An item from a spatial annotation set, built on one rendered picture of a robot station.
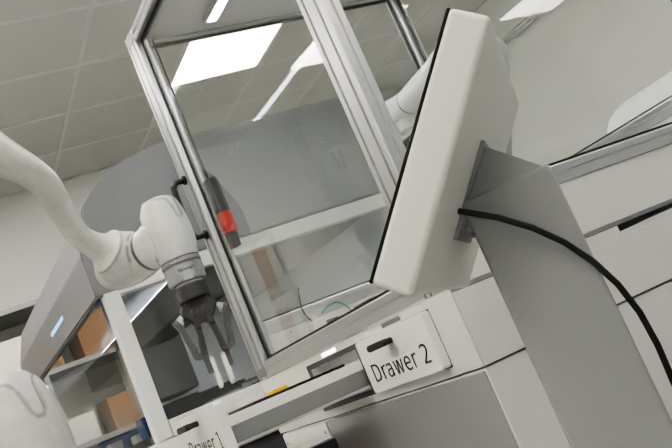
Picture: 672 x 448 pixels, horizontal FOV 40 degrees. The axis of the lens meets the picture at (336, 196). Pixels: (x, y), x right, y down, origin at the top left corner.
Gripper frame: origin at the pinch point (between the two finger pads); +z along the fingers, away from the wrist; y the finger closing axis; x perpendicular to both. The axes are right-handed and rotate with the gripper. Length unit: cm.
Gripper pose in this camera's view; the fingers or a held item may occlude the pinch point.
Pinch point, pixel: (222, 370)
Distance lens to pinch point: 205.7
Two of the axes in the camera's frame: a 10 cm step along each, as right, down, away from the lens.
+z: 3.8, 9.0, -1.9
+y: 9.0, -3.2, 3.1
